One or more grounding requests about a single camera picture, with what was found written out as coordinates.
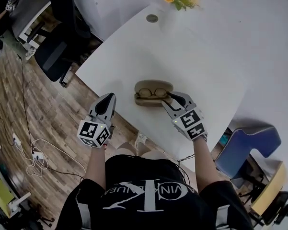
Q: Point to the black printed t-shirt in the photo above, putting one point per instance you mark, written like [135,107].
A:
[148,212]

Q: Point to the beige glasses case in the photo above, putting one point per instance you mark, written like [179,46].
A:
[146,102]

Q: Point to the grey top white desk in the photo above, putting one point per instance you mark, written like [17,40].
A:
[26,11]

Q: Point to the eyeglasses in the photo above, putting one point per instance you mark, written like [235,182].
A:
[143,92]

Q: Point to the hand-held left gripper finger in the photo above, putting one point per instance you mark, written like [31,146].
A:
[95,106]
[111,108]

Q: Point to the yellow chair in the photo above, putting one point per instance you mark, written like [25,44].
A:
[270,190]

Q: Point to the person's leg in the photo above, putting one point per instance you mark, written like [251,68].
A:
[154,155]
[127,150]

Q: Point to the person's left forearm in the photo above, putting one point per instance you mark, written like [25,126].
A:
[95,166]

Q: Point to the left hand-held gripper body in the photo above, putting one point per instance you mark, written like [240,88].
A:
[91,133]

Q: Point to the white power strip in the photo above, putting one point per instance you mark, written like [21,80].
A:
[38,156]

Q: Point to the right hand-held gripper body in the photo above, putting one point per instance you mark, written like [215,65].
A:
[190,123]

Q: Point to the white table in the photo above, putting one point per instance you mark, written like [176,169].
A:
[182,56]

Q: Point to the person's right leg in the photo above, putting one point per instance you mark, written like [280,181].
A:
[154,155]

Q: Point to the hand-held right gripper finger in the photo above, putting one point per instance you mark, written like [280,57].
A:
[188,102]
[171,111]

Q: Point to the blue chair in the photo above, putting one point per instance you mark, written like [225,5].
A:
[239,152]

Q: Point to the person's left leg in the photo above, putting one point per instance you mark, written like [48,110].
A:
[127,150]

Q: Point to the green desk panel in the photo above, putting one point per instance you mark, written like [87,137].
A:
[0,190]

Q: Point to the person's right forearm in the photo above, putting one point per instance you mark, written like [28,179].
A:
[204,166]

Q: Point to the white patterned shoe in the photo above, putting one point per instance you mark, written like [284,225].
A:
[141,139]

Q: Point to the black office chair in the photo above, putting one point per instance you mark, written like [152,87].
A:
[55,56]

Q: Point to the white plug adapter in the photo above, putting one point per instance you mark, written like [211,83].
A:
[17,140]

